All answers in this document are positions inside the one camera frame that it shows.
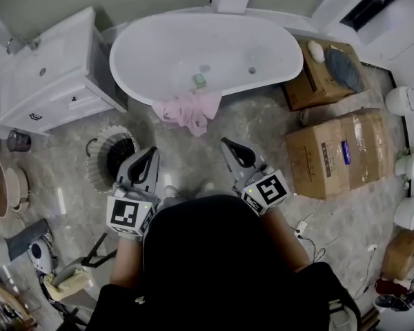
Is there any small wooden basin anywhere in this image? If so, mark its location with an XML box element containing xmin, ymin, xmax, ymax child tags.
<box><xmin>3</xmin><ymin>167</ymin><xmax>31</xmax><ymax>212</ymax></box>

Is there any blue packet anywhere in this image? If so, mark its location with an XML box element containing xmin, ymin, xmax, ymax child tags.
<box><xmin>341</xmin><ymin>140</ymin><xmax>353</xmax><ymax>166</ymax></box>

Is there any dark grey mat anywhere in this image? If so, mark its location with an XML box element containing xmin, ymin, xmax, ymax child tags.
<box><xmin>6</xmin><ymin>218</ymin><xmax>53</xmax><ymax>261</ymax></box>

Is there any white ribbed basket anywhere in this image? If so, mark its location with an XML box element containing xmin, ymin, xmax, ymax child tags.
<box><xmin>86</xmin><ymin>125</ymin><xmax>141</xmax><ymax>194</ymax></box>

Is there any person's right forearm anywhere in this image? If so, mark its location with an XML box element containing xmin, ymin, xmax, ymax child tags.
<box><xmin>261</xmin><ymin>207</ymin><xmax>312</xmax><ymax>272</ymax></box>

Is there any medium cardboard box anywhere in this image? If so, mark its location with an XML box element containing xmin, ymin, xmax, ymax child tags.
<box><xmin>282</xmin><ymin>39</ymin><xmax>373</xmax><ymax>112</ymax></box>

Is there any yellow cloth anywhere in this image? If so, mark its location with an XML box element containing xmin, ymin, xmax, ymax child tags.
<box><xmin>42</xmin><ymin>265</ymin><xmax>91</xmax><ymax>302</ymax></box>

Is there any dark window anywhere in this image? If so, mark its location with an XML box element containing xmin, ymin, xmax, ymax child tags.
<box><xmin>340</xmin><ymin>0</ymin><xmax>414</xmax><ymax>32</ymax></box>

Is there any white soft bundle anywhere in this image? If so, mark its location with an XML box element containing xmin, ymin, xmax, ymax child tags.
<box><xmin>307</xmin><ymin>40</ymin><xmax>327</xmax><ymax>63</ymax></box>

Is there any white cable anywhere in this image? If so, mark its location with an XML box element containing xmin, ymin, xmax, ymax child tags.
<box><xmin>310</xmin><ymin>236</ymin><xmax>381</xmax><ymax>300</ymax></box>

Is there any white round appliance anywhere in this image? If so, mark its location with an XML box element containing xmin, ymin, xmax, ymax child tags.
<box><xmin>26</xmin><ymin>239</ymin><xmax>55</xmax><ymax>274</ymax></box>

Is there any pink cloth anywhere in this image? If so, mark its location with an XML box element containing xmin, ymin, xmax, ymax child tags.
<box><xmin>151</xmin><ymin>91</ymin><xmax>224</xmax><ymax>139</ymax></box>

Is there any black metal stool frame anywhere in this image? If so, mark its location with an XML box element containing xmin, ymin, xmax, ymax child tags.
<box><xmin>80</xmin><ymin>232</ymin><xmax>119</xmax><ymax>269</ymax></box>

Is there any red and black clutter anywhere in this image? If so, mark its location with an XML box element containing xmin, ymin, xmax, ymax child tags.
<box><xmin>373</xmin><ymin>276</ymin><xmax>414</xmax><ymax>312</ymax></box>

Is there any large taped cardboard box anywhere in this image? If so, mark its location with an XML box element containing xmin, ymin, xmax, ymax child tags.
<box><xmin>284</xmin><ymin>108</ymin><xmax>397</xmax><ymax>201</ymax></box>

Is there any white oval bathtub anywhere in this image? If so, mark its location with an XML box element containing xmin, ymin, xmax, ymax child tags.
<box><xmin>108</xmin><ymin>12</ymin><xmax>304</xmax><ymax>106</ymax></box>

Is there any dark mesh waste bin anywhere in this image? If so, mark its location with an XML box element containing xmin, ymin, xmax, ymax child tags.
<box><xmin>7</xmin><ymin>129</ymin><xmax>32</xmax><ymax>153</ymax></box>

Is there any small cardboard box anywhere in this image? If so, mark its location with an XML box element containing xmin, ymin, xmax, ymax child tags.
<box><xmin>380</xmin><ymin>229</ymin><xmax>414</xmax><ymax>281</ymax></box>

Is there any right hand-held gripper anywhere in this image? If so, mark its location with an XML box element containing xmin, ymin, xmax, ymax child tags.
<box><xmin>220</xmin><ymin>137</ymin><xmax>292</xmax><ymax>217</ymax></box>

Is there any chrome faucet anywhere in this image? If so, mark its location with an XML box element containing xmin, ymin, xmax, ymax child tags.
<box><xmin>6</xmin><ymin>34</ymin><xmax>43</xmax><ymax>55</ymax></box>

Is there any person's black clothing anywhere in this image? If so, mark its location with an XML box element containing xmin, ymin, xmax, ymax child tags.
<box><xmin>87</xmin><ymin>194</ymin><xmax>362</xmax><ymax>331</ymax></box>

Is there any person's left forearm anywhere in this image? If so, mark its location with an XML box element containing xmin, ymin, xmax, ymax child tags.
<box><xmin>109</xmin><ymin>234</ymin><xmax>150</xmax><ymax>290</ymax></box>

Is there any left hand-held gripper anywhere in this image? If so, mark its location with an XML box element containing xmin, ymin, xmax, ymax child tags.
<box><xmin>106</xmin><ymin>146</ymin><xmax>160</xmax><ymax>242</ymax></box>

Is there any white vanity cabinet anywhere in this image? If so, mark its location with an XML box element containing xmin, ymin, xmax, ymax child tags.
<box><xmin>0</xmin><ymin>6</ymin><xmax>129</xmax><ymax>137</ymax></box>

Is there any black cable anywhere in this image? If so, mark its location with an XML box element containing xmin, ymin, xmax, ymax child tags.
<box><xmin>290</xmin><ymin>225</ymin><xmax>327</xmax><ymax>263</ymax></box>

